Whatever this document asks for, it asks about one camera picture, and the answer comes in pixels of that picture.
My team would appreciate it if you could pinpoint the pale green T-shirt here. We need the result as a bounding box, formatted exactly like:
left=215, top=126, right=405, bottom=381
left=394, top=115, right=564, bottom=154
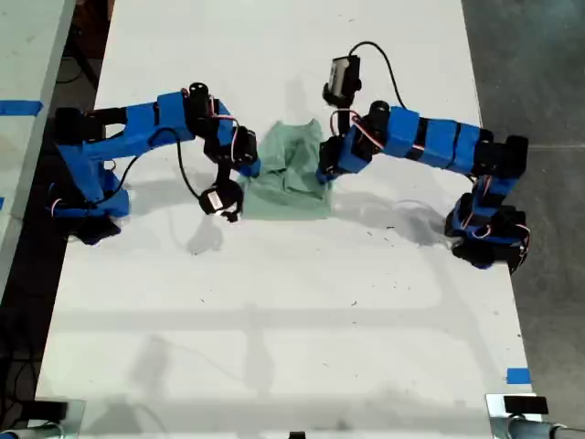
left=239, top=117, right=333, bottom=222

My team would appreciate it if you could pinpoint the long blue tape strip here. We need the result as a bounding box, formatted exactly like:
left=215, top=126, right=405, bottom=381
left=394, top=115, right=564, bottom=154
left=0, top=100, right=45, bottom=116

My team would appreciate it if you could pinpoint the grey side table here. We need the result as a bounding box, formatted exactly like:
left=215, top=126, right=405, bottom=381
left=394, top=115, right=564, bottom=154
left=0, top=0, right=77, bottom=294

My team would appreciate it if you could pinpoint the short blue tape piece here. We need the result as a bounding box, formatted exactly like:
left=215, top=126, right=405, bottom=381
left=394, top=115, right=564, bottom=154
left=505, top=367, right=533, bottom=386

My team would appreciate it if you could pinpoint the small black box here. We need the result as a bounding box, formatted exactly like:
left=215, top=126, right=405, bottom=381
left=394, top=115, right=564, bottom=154
left=32, top=401, right=69, bottom=423
left=503, top=396, right=549, bottom=415

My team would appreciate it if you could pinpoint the grey metal pipe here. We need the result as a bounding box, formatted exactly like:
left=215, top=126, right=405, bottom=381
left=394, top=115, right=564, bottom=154
left=0, top=422, right=63, bottom=439
left=505, top=414, right=585, bottom=439

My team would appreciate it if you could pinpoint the black camera box with label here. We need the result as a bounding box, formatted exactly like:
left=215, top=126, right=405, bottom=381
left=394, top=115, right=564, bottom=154
left=321, top=55, right=364, bottom=107
left=197, top=162, right=245, bottom=224

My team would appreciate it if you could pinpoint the metal corner bracket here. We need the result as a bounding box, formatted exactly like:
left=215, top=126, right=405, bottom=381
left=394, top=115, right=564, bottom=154
left=32, top=398, right=88, bottom=436
left=484, top=392, right=550, bottom=439

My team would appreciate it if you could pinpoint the black floor cable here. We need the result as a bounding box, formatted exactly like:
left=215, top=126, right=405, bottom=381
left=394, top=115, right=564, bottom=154
left=0, top=351, right=41, bottom=417

